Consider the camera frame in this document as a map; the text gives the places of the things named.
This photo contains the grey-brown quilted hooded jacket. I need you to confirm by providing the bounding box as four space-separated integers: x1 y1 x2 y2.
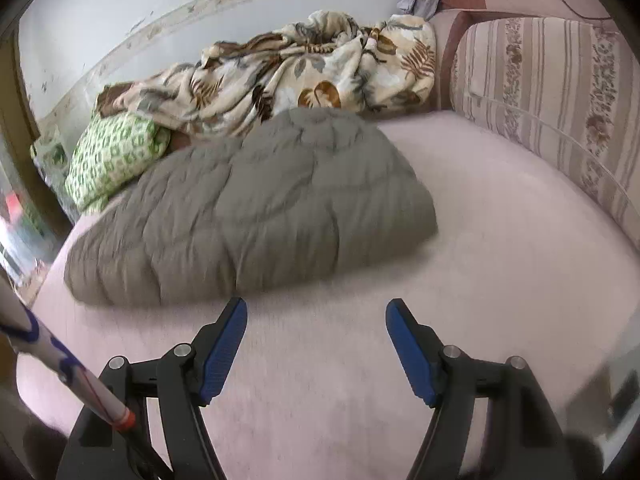
64 108 437 307

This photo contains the green white patterned pillow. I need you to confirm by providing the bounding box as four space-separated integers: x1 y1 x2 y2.
65 113 171 214

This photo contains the floral plastic bag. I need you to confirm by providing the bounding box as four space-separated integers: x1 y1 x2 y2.
29 136 80 224

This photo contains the brown fuzzy cloth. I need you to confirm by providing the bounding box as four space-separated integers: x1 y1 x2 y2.
96 81 134 118

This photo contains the striped floral sofa cushion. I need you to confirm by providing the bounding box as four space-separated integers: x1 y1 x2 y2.
450 18 639 243

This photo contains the leaf print beige blanket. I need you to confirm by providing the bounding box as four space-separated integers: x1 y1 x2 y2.
124 11 436 139

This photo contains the grey white cloth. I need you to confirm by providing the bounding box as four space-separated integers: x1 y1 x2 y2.
397 0 440 21

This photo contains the white blue red cable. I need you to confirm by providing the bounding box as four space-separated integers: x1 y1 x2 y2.
0 268 172 480

